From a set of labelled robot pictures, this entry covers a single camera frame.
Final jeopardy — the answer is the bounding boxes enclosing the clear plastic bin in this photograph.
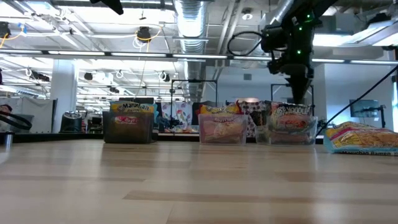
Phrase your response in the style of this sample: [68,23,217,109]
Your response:
[198,113,249,146]
[255,114,320,146]

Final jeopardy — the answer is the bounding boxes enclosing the black hanging arm cable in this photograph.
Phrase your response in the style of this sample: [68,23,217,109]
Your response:
[0,111,33,131]

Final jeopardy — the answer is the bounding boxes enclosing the wall monitor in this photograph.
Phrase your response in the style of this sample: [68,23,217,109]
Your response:
[349,99,381,118]

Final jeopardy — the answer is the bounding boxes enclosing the black metal frame stand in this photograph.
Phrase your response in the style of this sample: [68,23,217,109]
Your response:
[170,79,218,134]
[271,83,315,110]

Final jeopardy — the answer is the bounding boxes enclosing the white colourful print cloth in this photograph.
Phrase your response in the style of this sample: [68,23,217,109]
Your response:
[160,101,200,134]

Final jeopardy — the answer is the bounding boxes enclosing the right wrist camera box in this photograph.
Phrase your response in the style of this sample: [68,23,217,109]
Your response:
[267,58,283,75]

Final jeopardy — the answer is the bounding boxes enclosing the dark patterned cloth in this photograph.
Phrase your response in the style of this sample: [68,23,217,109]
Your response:
[236,100,269,138]

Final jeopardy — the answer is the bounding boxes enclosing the long black arm cable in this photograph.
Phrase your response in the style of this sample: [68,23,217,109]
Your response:
[316,65,398,135]

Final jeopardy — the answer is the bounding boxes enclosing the black round bin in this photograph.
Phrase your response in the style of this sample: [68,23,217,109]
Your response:
[60,111,84,133]

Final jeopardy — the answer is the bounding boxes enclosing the blue Maruchan ramen packet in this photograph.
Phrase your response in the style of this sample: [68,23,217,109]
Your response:
[139,103,157,114]
[322,121,398,156]
[109,100,147,125]

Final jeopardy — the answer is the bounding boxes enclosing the white fabric partition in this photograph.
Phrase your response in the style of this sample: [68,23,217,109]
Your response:
[0,96,55,134]

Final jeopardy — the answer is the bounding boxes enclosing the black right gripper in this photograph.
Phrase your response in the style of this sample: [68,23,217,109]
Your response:
[281,39,315,105]

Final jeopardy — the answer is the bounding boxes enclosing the grey bin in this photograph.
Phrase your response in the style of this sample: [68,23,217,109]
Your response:
[11,113,35,134]

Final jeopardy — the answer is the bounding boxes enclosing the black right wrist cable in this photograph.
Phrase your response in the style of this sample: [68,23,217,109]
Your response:
[226,30,265,57]

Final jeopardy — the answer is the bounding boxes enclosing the dark plastic bin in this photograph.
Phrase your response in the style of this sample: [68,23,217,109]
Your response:
[102,111,155,144]

